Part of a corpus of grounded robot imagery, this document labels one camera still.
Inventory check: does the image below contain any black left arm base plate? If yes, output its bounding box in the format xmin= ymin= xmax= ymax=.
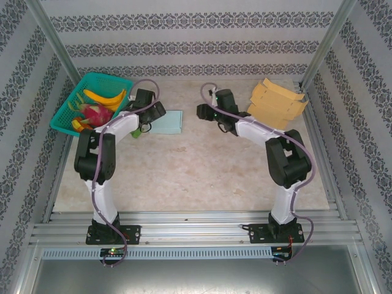
xmin=85 ymin=225 xmax=141 ymax=246

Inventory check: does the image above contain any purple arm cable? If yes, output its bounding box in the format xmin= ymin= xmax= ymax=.
xmin=91 ymin=78 xmax=163 ymax=270
xmin=200 ymin=81 xmax=316 ymax=266

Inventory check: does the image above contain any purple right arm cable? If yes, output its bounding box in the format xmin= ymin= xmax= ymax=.
xmin=200 ymin=81 xmax=316 ymax=266

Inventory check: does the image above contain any aluminium side rail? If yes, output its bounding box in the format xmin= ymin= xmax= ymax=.
xmin=293 ymin=81 xmax=349 ymax=220
xmin=42 ymin=134 xmax=74 ymax=224

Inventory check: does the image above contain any aluminium mounting rail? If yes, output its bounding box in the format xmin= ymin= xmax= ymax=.
xmin=29 ymin=211 xmax=365 ymax=246

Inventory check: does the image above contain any yellow banana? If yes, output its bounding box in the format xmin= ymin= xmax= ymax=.
xmin=83 ymin=88 xmax=128 ymax=112

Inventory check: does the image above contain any teal plastic basket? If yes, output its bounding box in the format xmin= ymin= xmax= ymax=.
xmin=50 ymin=72 xmax=135 ymax=145

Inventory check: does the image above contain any orange paper box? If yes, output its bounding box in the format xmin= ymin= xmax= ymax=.
xmin=247 ymin=78 xmax=309 ymax=129

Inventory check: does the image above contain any slotted grey cable duct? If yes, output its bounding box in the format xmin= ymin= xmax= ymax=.
xmin=41 ymin=247 xmax=273 ymax=260

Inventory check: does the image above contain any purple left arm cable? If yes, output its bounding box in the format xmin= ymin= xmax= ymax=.
xmin=91 ymin=78 xmax=163 ymax=270

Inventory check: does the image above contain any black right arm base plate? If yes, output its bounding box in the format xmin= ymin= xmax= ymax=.
xmin=247 ymin=223 xmax=304 ymax=244

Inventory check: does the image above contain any aluminium frame post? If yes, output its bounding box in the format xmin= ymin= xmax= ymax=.
xmin=301 ymin=0 xmax=358 ymax=89
xmin=24 ymin=0 xmax=82 ymax=82

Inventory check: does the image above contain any teal paper box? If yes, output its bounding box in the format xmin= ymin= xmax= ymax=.
xmin=151 ymin=110 xmax=184 ymax=135

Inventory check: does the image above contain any orange yellow toy fruit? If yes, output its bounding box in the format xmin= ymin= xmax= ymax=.
xmin=71 ymin=118 xmax=94 ymax=133

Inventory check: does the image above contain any small circuit board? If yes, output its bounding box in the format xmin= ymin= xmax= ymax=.
xmin=100 ymin=247 xmax=127 ymax=258
xmin=272 ymin=246 xmax=293 ymax=258

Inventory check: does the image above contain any pink dragon fruit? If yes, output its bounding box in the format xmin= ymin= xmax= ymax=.
xmin=67 ymin=93 xmax=116 ymax=128

